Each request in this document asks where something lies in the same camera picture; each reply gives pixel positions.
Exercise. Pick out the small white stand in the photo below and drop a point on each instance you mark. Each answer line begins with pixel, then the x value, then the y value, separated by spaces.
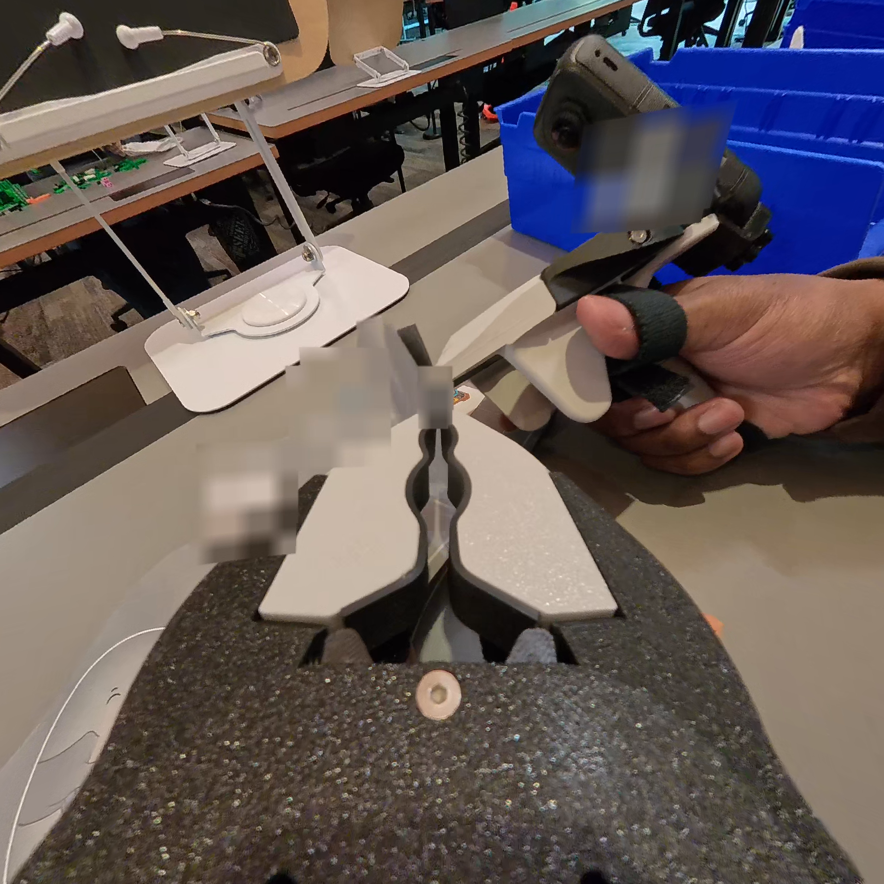
pixel 200 152

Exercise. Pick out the wood-edged grey desk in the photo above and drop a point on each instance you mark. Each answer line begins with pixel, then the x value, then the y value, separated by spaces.
pixel 483 41
pixel 69 221

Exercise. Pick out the person's right hand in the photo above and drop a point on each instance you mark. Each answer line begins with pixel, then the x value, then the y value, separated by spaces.
pixel 773 345

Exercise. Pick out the black office chair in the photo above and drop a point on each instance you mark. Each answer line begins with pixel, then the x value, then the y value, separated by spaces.
pixel 235 235
pixel 345 166

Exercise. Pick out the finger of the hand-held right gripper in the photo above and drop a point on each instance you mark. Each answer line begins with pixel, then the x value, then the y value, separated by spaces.
pixel 497 324
pixel 521 407

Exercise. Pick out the small clear acrylic stand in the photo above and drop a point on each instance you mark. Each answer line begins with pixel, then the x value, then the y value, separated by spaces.
pixel 383 65

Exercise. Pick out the cluster of green toy bricks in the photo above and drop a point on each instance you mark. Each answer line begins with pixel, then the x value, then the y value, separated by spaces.
pixel 83 181

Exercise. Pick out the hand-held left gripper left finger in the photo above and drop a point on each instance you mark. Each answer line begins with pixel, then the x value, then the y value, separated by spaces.
pixel 345 539

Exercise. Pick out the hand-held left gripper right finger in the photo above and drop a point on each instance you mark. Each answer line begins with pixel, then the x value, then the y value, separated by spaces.
pixel 525 539

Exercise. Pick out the black wood-framed panel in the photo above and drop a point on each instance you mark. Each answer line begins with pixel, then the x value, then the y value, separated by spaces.
pixel 207 21

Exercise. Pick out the blue plastic bin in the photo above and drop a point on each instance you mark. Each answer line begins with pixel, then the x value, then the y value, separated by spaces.
pixel 794 138
pixel 842 21

